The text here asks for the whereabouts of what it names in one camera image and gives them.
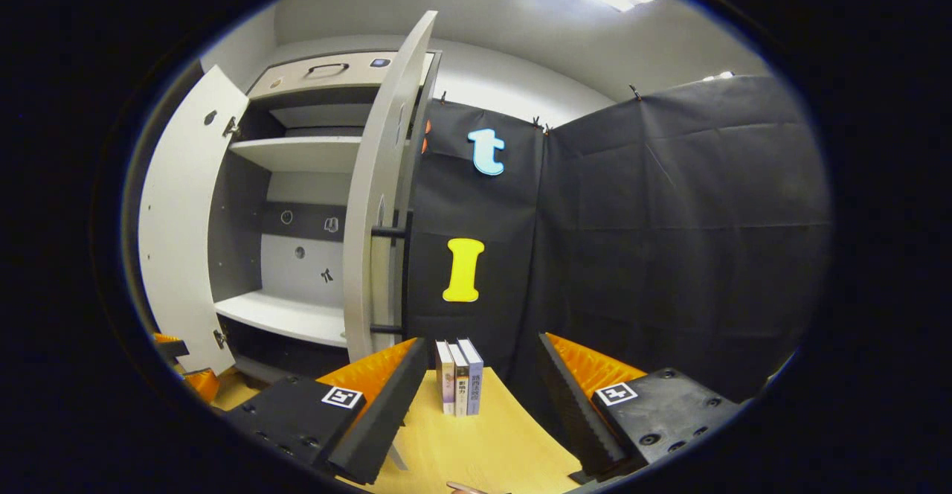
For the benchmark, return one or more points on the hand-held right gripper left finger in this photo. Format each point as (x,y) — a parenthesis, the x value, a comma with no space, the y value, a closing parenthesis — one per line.
(401,397)

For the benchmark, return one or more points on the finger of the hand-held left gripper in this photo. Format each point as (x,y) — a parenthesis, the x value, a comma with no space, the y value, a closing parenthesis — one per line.
(202,385)
(172,348)

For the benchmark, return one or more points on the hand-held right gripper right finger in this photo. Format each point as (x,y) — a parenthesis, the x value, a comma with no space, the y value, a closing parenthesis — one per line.
(565,405)

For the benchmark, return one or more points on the grey cabinet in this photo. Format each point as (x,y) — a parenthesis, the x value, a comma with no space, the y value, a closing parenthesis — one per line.
(230,241)

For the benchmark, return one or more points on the light grey cabinet door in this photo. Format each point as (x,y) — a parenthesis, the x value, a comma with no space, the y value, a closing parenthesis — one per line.
(372,181)
(178,219)

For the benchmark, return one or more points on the metal door hinge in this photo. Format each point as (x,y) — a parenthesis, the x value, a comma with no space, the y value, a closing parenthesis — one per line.
(219,339)
(232,128)

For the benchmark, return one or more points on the cream book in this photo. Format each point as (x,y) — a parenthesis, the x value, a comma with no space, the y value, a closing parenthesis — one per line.
(445,382)

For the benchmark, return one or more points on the tan book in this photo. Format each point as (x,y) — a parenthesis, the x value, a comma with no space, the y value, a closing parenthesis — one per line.
(460,386)

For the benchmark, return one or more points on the black backdrop cloth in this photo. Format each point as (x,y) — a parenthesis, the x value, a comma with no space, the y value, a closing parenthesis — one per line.
(669,241)

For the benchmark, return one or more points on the white shelf board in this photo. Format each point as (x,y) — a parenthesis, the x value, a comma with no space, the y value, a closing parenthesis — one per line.
(297,153)

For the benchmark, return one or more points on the grey drawer front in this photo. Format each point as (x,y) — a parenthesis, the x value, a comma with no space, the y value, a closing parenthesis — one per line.
(297,81)

